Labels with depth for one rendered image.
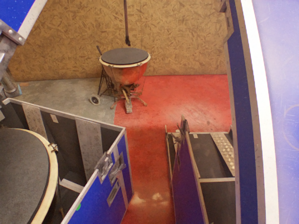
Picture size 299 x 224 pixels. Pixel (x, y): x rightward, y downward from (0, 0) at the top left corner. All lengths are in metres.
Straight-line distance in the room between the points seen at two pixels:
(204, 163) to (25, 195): 1.70
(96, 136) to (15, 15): 0.86
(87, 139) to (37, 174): 0.44
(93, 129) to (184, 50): 2.82
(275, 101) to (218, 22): 3.33
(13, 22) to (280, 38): 0.55
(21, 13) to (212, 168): 1.97
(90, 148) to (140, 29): 2.58
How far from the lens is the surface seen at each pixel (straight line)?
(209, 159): 2.12
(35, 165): 0.96
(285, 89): 0.42
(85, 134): 1.20
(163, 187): 1.87
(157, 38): 3.46
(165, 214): 1.76
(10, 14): 0.44
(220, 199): 1.72
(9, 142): 1.16
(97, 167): 0.88
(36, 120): 1.51
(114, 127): 1.04
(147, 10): 3.35
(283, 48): 0.46
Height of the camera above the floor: 1.64
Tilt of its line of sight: 38 degrees down
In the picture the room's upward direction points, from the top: straight up
